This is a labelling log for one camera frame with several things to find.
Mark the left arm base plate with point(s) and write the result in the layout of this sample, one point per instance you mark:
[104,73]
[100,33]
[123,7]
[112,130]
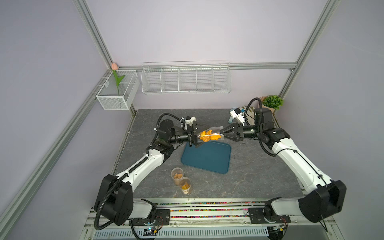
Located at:
[161,217]

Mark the pink artificial tulip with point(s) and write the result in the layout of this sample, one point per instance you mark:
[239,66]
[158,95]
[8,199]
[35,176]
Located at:
[118,79]

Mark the clear jar back left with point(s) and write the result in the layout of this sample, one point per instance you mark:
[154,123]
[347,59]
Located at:
[177,174]

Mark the white mesh wall basket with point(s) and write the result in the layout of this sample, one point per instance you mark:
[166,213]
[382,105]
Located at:
[108,94]

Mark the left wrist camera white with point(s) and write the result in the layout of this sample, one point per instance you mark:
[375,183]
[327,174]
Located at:
[188,122]

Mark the white wire wall shelf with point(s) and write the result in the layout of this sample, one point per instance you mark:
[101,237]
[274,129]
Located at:
[184,77]

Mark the white vented cable duct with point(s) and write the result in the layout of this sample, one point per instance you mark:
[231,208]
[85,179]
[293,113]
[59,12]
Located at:
[182,233]

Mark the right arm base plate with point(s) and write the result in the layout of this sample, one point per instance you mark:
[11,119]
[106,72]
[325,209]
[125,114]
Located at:
[258,215]

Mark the potted green plant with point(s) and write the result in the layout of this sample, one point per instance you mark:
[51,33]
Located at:
[272,102]

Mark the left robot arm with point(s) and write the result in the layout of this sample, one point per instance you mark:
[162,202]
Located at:
[115,203]

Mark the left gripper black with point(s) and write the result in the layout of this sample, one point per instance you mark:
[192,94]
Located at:
[192,133]

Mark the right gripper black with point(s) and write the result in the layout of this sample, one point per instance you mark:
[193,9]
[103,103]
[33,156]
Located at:
[239,127]

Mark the clear jar front middle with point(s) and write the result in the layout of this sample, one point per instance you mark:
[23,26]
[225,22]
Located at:
[185,184]

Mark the teal plastic tray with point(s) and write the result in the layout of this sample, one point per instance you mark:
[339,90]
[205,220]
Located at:
[211,156]

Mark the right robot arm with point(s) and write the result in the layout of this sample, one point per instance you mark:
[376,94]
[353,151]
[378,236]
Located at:
[323,197]

